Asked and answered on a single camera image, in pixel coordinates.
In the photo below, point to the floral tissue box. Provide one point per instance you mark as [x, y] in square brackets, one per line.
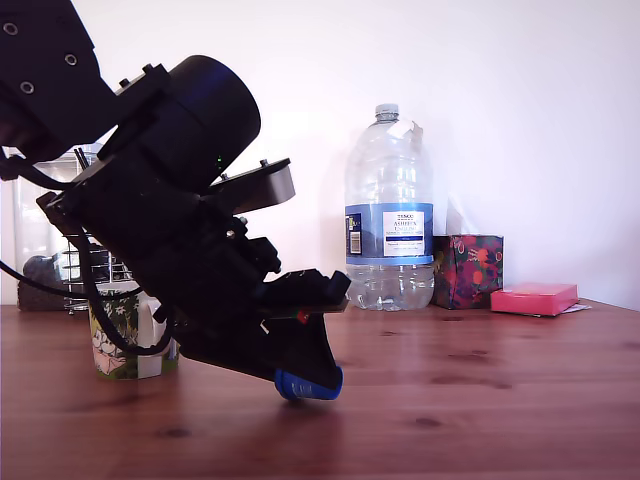
[470, 270]

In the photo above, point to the floral print mug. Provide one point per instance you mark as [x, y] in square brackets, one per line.
[112, 360]

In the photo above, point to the flat pink box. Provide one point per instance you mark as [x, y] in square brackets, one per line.
[535, 300]

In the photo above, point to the large clear water bottle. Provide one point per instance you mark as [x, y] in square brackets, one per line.
[390, 235]

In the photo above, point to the white tissue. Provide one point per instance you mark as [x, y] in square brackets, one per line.
[457, 220]

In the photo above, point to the blue coffee capsule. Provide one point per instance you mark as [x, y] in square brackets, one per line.
[305, 392]

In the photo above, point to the dark coffee beans heap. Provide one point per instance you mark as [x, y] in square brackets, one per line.
[40, 297]

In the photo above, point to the clear canister with white lid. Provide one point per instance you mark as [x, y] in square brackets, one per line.
[30, 225]

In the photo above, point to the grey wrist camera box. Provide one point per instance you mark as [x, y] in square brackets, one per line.
[270, 190]

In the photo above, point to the black chopstick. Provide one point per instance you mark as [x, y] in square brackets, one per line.
[85, 159]
[78, 157]

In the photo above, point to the dark round scoop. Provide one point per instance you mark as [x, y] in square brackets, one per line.
[42, 267]

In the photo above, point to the white paper sheet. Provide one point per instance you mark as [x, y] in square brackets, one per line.
[582, 308]

